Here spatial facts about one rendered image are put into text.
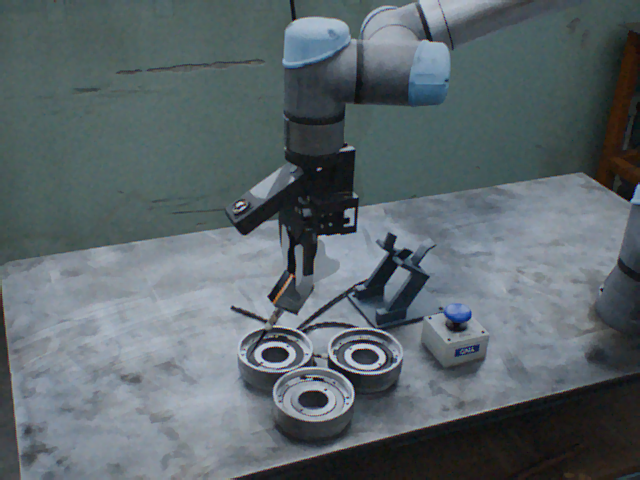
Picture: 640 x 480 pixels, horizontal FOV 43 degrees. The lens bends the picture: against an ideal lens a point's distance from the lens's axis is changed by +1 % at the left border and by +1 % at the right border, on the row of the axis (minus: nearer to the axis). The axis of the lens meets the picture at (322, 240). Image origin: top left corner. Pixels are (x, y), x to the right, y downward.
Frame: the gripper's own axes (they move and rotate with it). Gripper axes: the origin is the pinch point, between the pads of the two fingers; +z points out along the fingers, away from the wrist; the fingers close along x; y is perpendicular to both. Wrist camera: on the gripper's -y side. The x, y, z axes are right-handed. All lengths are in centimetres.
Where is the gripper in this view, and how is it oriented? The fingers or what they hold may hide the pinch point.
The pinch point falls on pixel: (294, 285)
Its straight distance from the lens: 110.2
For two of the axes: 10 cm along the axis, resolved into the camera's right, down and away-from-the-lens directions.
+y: 9.1, -1.8, 3.8
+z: -0.3, 8.7, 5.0
